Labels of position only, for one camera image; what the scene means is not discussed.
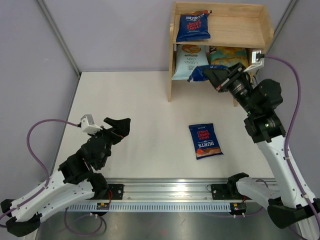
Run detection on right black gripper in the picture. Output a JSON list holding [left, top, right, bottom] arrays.
[[203, 63, 259, 117]]

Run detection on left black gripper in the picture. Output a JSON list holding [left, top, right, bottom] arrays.
[[88, 118, 131, 168]]

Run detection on blue Burts chips bag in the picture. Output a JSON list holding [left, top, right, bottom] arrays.
[[187, 64, 228, 82], [188, 123, 223, 160], [176, 10, 212, 43]]

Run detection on large yellow kettle chips bag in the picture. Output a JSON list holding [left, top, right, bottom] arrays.
[[209, 46, 249, 68]]

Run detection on light blue cassava chips bag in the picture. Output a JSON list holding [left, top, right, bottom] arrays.
[[171, 44, 209, 81]]

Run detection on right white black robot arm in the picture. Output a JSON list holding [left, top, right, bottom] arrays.
[[202, 63, 320, 229]]

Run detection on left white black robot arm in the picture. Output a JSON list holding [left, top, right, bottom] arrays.
[[0, 114, 131, 237]]

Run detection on wooden two-tier shelf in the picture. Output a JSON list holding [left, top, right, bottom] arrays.
[[167, 1, 274, 101]]

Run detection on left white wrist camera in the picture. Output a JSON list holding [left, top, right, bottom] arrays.
[[80, 114, 102, 135]]

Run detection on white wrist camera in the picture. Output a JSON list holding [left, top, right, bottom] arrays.
[[244, 49, 265, 74], [80, 114, 102, 135]]

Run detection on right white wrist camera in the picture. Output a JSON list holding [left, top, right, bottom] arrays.
[[244, 49, 265, 74]]

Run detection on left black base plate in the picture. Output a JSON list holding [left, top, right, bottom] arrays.
[[89, 183, 124, 200]]

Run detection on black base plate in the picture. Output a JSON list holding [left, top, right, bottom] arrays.
[[89, 183, 124, 200], [210, 183, 245, 201]]

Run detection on white slotted cable duct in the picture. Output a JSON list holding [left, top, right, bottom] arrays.
[[68, 202, 231, 213]]

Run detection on aluminium mounting rail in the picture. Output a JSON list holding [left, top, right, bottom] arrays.
[[37, 177, 278, 203]]

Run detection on right aluminium frame post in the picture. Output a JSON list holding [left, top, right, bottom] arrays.
[[267, 0, 300, 54]]

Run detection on aluminium frame post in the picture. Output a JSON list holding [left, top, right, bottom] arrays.
[[267, 0, 300, 54], [35, 0, 82, 80]]

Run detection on left aluminium frame post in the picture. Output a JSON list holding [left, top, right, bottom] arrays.
[[35, 0, 82, 80]]

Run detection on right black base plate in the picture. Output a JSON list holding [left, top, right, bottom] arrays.
[[210, 183, 245, 201]]

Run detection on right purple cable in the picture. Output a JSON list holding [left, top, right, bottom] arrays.
[[262, 55, 320, 240]]

